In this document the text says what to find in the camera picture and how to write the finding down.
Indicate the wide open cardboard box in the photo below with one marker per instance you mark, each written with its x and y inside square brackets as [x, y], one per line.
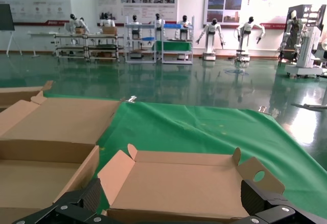
[58, 122]

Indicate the silver white humanoid robot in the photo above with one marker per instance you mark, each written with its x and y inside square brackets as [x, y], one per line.
[293, 22]

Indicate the green table cloth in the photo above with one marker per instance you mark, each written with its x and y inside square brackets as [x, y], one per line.
[191, 132]

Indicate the white wall poster with icons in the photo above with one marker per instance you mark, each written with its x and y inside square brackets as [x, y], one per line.
[38, 4]

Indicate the white humanoid robot on pedestal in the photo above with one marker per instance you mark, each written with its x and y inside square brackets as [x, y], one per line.
[210, 37]
[246, 30]

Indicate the narrow open cardboard box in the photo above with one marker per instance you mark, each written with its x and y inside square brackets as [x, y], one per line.
[15, 95]

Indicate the small brown carton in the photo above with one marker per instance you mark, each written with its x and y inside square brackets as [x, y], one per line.
[79, 30]

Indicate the white table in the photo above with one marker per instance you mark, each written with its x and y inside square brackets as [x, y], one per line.
[41, 34]

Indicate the white machine frame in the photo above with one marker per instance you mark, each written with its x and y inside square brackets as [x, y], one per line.
[306, 55]

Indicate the silver binder clip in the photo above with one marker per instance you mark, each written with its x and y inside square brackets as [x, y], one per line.
[132, 99]
[263, 110]

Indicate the blue plastic bin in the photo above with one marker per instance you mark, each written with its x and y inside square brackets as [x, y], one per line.
[171, 26]
[148, 39]

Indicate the white shelf rack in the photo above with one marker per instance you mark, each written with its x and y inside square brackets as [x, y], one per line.
[126, 45]

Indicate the wall poster with four photos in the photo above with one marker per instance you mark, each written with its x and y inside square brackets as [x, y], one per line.
[224, 4]

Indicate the white black humanoid robot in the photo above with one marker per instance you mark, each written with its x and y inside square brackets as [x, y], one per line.
[184, 25]
[107, 22]
[134, 25]
[158, 23]
[74, 22]

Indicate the white rack with green cloth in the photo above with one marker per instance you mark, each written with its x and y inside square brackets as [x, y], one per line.
[173, 46]

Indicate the wall poster with photo row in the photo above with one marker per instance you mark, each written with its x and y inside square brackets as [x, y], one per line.
[148, 7]

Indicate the metal tube rack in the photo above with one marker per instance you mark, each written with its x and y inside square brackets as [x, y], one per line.
[70, 35]
[102, 35]

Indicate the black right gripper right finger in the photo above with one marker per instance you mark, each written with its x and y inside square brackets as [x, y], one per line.
[251, 196]

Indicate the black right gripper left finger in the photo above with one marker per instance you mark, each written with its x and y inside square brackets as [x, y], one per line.
[90, 193]

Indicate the green board on stand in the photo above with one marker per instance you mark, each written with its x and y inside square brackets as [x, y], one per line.
[5, 17]

